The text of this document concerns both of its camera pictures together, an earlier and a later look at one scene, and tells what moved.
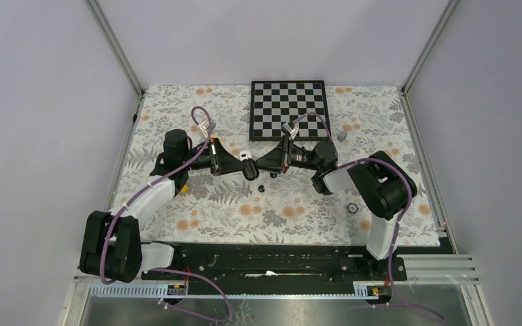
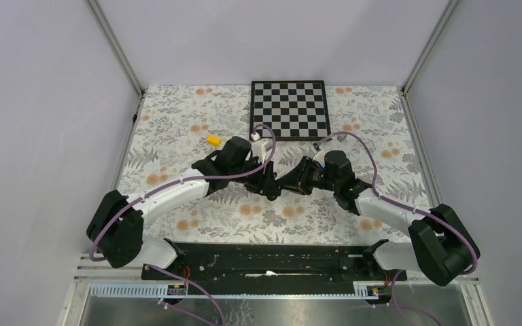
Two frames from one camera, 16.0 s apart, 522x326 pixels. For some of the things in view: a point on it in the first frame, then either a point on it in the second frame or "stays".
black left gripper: [221, 160] to [266, 185]
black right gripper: [279, 159] to [297, 178]
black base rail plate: [278, 265] stays
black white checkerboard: [274, 102] stays
